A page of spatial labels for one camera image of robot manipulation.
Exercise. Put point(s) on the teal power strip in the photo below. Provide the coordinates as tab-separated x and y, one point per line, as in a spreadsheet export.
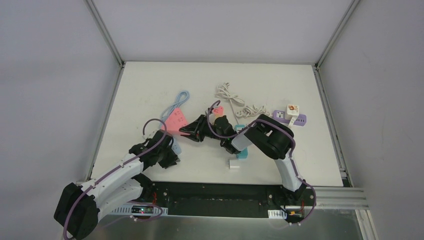
241	144

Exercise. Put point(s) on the white USB charger block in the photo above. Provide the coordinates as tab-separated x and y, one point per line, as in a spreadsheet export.
233	164

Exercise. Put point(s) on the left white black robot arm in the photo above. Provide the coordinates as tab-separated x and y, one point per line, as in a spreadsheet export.
82	206

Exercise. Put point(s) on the white cube adapter with sticker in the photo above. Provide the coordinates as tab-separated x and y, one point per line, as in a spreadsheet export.
292	111

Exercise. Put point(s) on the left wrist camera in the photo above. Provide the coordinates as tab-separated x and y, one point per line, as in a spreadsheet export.
149	135

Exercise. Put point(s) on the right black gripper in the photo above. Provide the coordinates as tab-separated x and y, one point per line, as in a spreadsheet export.
201	129

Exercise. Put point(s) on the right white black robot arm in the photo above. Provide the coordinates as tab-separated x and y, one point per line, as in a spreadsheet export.
272	138

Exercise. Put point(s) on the light blue power strip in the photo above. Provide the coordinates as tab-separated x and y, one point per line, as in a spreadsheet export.
176	147

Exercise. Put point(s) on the purple socket adapter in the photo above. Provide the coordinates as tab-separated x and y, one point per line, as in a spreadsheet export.
280	116

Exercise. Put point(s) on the pink square plug adapter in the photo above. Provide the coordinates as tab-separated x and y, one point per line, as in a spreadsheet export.
218	111

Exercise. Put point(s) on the pink triangular plug adapter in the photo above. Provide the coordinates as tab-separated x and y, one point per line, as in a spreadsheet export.
175	121

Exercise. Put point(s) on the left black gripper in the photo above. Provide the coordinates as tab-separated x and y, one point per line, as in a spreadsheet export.
168	157

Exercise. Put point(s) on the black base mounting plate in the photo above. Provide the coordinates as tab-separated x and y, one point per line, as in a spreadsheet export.
224	200

